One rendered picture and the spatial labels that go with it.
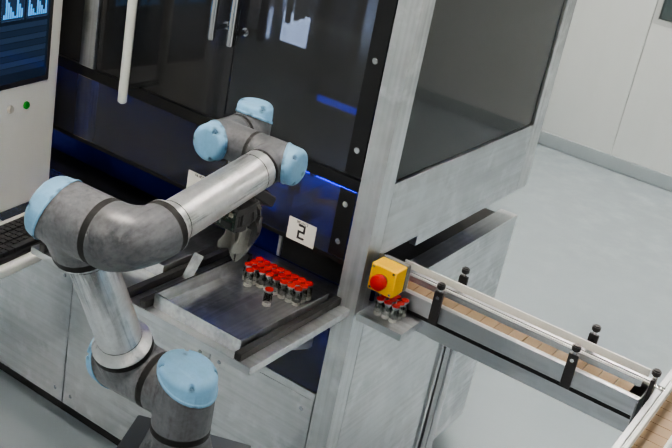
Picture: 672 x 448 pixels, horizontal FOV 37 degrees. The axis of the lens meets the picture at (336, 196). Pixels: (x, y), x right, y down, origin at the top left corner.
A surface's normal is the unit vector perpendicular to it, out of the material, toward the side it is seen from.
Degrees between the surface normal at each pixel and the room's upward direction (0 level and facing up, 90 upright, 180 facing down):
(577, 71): 90
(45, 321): 90
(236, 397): 90
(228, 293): 0
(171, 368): 8
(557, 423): 0
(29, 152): 90
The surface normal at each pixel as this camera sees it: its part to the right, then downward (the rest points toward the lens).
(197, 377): 0.29, -0.86
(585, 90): -0.55, 0.22
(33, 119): 0.88, 0.32
